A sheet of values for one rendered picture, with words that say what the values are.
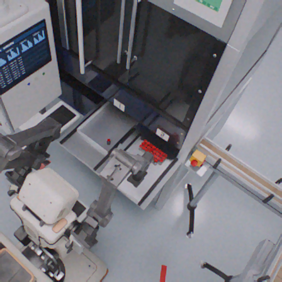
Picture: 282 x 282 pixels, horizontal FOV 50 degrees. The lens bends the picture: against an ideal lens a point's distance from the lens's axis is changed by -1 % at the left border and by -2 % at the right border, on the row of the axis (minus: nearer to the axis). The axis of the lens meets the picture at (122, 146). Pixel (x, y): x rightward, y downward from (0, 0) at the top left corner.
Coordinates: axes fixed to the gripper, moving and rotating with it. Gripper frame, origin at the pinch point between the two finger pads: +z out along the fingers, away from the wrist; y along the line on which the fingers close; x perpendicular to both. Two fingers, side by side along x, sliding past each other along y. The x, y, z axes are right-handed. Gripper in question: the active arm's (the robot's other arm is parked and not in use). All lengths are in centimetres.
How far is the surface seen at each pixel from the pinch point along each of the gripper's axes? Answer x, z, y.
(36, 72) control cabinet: 89, -13, 14
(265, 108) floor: -35, 109, 206
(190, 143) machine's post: -10.6, -6.7, 36.2
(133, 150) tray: 17.6, 15.1, 22.6
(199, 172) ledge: -23.0, 16.2, 37.0
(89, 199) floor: 42, 103, 2
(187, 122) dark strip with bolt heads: -4.4, -21.4, 37.0
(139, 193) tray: -2.8, 14.8, 1.8
